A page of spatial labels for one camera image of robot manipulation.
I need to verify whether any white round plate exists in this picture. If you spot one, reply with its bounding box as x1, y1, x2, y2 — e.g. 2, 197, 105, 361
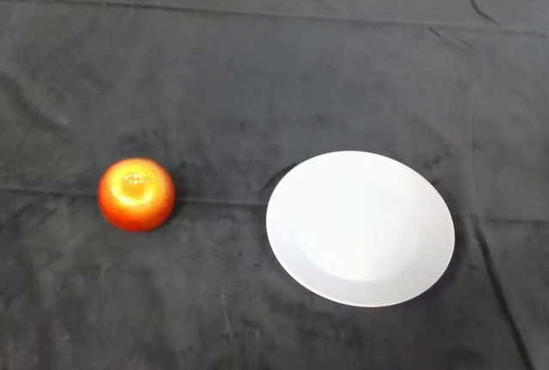
265, 150, 456, 308

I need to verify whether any black cloth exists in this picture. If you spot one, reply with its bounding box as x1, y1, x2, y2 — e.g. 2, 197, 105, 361
0, 0, 549, 370

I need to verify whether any red yellow apple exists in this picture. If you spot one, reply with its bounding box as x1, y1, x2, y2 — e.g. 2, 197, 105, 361
98, 156, 177, 233

